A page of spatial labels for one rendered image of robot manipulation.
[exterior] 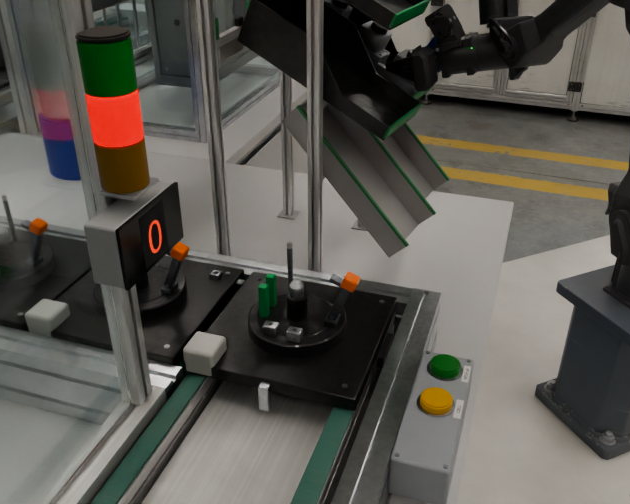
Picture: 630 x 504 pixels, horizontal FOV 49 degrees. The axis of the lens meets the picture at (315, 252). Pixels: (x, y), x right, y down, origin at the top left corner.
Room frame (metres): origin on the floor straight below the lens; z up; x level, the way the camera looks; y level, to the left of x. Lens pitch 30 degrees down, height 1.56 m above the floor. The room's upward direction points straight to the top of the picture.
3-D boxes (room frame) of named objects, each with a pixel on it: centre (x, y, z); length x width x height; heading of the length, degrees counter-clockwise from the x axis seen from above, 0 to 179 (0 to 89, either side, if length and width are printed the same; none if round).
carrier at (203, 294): (0.88, 0.27, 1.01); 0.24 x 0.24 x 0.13; 72
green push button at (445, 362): (0.72, -0.17, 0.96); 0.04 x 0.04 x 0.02
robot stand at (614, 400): (0.74, -0.42, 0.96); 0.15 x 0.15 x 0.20; 24
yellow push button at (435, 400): (0.65, -0.15, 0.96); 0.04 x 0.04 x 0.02
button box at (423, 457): (0.65, -0.15, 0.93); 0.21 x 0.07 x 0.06; 162
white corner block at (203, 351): (0.74, 0.15, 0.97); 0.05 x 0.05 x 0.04; 72
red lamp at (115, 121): (0.66, 0.20, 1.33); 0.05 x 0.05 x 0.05
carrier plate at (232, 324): (0.80, 0.03, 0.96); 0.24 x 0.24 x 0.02; 72
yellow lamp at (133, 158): (0.66, 0.20, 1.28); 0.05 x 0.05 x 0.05
